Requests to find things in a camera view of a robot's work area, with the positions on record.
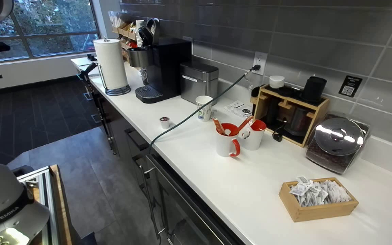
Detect window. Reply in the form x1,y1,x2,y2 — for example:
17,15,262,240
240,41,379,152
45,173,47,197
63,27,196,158
0,0,100,63

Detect printed paper leaflet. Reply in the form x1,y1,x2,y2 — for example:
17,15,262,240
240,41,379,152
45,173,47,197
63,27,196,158
224,100,253,119

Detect wooden coffee gear organizer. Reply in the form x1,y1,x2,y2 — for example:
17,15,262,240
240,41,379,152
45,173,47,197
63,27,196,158
250,84,330,148

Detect long cabinet door handle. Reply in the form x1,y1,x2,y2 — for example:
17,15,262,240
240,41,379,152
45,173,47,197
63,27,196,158
93,93,119,156

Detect white mug with red inside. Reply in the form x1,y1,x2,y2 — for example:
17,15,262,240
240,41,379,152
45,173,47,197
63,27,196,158
238,119,267,151

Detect small white table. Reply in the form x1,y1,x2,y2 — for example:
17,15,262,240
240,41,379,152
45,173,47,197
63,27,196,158
70,54,98,74

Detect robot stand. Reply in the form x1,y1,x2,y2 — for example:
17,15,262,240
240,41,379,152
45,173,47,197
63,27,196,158
12,165,98,245

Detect small white cup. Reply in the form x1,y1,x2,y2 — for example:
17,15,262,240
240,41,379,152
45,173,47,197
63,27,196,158
269,75,285,89

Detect dark green cable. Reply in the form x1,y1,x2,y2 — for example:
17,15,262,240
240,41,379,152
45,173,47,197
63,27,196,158
148,64,262,154

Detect wooden tray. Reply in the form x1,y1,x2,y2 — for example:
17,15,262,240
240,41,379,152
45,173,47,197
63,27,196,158
278,177,359,223

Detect white paper towel roll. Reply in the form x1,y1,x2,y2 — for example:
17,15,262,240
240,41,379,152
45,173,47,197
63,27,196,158
93,38,129,90

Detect drawer handle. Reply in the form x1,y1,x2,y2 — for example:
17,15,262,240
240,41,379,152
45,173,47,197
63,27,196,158
125,128,150,151

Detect black coffee scoop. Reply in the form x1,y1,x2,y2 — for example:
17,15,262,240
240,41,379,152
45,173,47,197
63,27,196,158
272,118,289,143

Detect glass jar of coffee beans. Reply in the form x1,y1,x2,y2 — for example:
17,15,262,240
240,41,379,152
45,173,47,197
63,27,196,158
305,113,371,175

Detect metal paper towel holder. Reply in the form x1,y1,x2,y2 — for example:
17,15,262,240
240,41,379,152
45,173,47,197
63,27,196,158
97,36,132,96

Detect black coffee machine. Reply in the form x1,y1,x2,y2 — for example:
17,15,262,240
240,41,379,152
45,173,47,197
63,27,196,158
127,18,193,104

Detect heap of white sachets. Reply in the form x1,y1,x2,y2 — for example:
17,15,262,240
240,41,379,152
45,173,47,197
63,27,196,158
288,176,353,207

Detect black code sign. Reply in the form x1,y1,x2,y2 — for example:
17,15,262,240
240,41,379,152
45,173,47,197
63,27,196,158
338,75,363,98

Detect printed paper cup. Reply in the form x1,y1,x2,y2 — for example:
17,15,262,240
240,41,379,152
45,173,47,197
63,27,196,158
195,95,214,122

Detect stainless steel bin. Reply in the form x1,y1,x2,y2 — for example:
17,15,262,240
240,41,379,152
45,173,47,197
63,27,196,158
179,62,219,105

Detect silver jar lid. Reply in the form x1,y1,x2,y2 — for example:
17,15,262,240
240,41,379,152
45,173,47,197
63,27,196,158
314,117,364,157

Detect white mug with red handle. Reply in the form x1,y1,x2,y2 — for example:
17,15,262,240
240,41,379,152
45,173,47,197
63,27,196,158
215,122,241,158

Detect white wall socket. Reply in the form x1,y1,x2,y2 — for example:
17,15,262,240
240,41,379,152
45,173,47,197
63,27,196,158
252,51,268,76

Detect wooden rack of tea packets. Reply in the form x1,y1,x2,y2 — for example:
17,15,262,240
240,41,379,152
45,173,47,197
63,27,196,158
108,10,146,64

